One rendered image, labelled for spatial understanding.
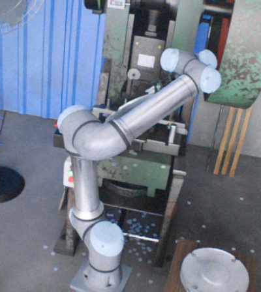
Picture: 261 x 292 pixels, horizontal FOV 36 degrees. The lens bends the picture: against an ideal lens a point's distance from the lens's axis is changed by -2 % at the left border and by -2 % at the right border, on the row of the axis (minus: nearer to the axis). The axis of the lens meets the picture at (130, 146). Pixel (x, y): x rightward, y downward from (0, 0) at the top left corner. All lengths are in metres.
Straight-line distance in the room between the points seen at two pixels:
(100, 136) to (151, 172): 0.80
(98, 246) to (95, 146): 0.40
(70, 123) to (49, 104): 2.21
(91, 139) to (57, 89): 2.23
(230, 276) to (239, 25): 1.01
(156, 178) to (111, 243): 0.62
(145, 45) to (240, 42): 0.51
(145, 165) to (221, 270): 0.58
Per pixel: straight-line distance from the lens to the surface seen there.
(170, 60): 1.33
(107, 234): 1.43
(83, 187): 1.39
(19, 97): 3.49
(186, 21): 1.74
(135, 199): 2.18
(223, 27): 2.16
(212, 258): 1.85
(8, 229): 2.43
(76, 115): 1.25
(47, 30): 3.21
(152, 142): 1.94
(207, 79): 1.23
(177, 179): 1.86
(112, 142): 1.15
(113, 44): 1.80
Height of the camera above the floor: 1.66
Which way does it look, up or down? 31 degrees down
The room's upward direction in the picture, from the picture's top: 8 degrees clockwise
